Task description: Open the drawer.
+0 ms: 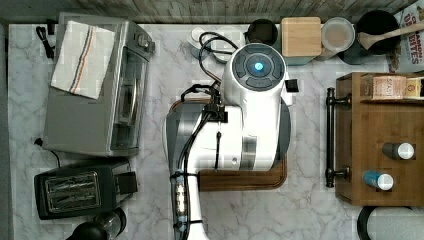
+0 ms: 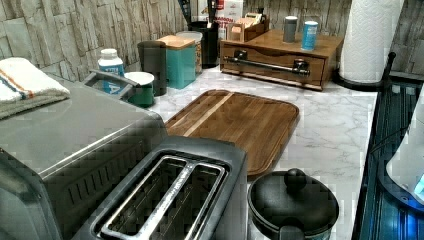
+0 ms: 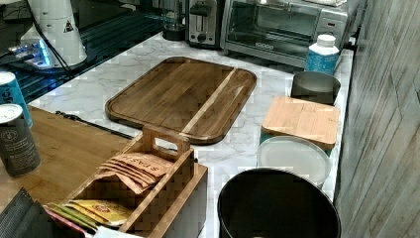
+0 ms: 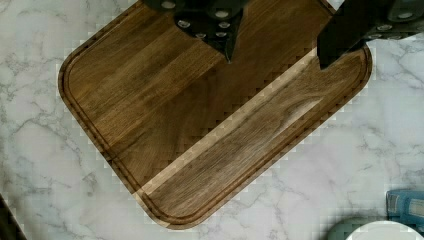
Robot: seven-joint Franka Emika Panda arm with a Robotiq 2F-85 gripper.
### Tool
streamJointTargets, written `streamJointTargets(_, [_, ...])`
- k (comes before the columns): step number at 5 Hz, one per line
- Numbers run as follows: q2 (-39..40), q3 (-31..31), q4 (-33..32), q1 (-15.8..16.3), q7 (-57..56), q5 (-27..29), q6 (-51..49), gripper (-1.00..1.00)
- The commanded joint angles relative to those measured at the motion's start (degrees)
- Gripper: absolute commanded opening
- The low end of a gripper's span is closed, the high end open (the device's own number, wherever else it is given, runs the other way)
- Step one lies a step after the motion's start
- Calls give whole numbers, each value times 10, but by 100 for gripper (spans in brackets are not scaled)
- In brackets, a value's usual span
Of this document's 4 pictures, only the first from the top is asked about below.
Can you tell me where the black rimmed plate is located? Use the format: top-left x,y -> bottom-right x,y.
356,206 -> 424,240

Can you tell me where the dark round cup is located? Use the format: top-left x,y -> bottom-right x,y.
245,19 -> 278,46

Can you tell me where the grey spice bottle white cap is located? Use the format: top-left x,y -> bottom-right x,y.
382,142 -> 415,160

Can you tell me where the wooden spoon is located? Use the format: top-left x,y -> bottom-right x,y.
357,21 -> 424,50

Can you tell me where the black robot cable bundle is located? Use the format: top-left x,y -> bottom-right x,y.
169,31 -> 240,240

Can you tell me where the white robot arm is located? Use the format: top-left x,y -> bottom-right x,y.
163,43 -> 291,240

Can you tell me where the striped white dish towel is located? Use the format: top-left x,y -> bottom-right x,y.
51,21 -> 115,99

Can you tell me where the wooden drawer organizer box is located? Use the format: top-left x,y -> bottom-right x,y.
335,72 -> 424,206

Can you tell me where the seasoning box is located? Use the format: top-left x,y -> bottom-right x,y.
360,75 -> 406,100

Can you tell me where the black toaster oven cord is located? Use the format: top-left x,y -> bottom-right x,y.
35,19 -> 58,60

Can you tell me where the black pepper grinder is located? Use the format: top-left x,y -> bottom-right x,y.
66,207 -> 127,240

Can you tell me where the blue spice bottle white cap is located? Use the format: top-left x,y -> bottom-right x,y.
362,170 -> 394,191

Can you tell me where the silver toaster oven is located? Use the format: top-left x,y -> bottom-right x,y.
43,12 -> 155,157

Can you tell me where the wooden cutting board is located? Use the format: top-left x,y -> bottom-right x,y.
162,98 -> 291,191

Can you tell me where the wooden block canister lid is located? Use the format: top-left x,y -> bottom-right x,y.
281,17 -> 322,57

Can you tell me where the yellow small box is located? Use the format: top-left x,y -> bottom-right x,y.
405,77 -> 424,99

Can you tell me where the black two-slot toaster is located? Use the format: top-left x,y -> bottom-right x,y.
34,159 -> 138,220

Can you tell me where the black pot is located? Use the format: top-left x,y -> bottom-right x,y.
356,10 -> 401,56

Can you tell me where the white wall power outlet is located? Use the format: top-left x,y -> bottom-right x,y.
186,26 -> 246,63

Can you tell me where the cinnamon bites snack bag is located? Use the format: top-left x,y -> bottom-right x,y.
388,0 -> 424,73

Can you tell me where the dark bronze drawer handle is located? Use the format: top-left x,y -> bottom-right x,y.
325,87 -> 351,188

